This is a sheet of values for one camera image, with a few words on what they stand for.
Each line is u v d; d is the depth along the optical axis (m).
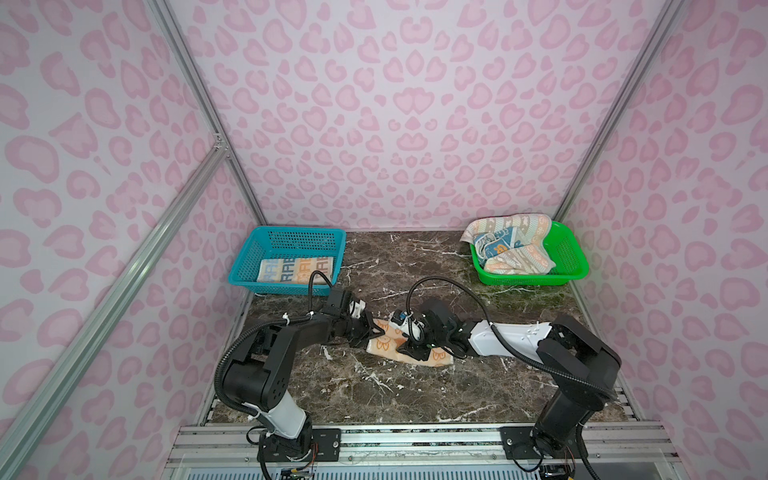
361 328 0.82
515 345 0.54
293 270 1.07
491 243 1.06
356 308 0.88
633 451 0.72
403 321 0.76
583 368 0.46
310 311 0.63
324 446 0.73
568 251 1.06
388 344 0.86
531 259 1.08
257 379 0.45
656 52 0.74
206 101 0.83
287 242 1.21
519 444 0.74
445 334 0.69
